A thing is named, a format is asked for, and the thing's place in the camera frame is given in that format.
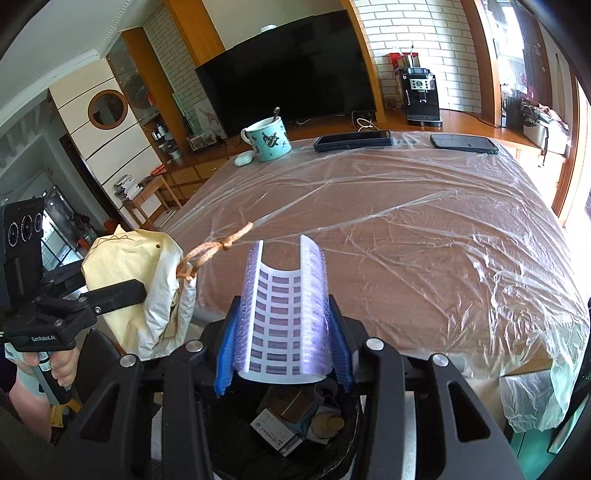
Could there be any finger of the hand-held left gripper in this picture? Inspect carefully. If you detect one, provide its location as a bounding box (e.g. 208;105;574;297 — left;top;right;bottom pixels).
85;278;146;317

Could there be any person's left forearm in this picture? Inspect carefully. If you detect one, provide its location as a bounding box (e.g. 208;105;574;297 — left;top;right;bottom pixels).
7;378;51;444

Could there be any person's left hand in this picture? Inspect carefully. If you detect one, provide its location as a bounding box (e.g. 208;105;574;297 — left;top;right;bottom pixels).
16;350;79;393

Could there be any grey handbag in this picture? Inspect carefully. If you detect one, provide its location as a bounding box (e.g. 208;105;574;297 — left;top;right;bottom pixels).
522;99;570;156

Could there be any white medicine box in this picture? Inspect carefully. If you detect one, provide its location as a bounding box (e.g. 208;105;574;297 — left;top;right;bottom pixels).
252;408;308;456

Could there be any black trash bin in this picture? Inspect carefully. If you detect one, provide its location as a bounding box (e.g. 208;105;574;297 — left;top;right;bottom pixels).
198;383;370;480

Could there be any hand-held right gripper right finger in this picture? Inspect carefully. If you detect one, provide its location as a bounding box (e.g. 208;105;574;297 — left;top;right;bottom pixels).
325;300;525;480

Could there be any yellow drawstring bag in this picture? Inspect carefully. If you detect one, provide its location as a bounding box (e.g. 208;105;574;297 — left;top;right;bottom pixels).
81;222;254;363

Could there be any wooden side table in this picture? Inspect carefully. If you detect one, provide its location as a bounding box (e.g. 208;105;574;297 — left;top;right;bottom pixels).
122;175;183;230

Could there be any black coffee machine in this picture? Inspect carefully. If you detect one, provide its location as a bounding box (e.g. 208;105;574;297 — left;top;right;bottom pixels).
403;67;444;128

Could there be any stack of books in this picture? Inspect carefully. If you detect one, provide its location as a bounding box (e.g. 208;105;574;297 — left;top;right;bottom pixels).
113;174;144;204

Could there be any brown cardboard box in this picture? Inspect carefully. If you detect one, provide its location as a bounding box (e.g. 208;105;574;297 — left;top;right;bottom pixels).
263;385;324;424

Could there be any teal patterned mug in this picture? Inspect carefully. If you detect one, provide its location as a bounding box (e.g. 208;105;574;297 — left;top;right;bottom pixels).
240;117;293;162

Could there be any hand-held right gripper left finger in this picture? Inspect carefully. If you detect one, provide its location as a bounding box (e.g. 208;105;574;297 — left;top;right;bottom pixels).
54;298;243;480

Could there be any black television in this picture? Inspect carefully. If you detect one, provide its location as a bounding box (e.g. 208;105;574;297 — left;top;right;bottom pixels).
195;10;377;139

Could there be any black tablet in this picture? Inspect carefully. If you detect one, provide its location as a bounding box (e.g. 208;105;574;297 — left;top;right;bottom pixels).
429;134;500;154

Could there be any round wooden framed mirror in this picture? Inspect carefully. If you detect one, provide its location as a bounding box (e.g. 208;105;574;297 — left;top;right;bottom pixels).
88;90;129;130

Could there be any black phone in case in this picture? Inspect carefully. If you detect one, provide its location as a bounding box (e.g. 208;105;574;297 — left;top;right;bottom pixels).
314;130;394;153

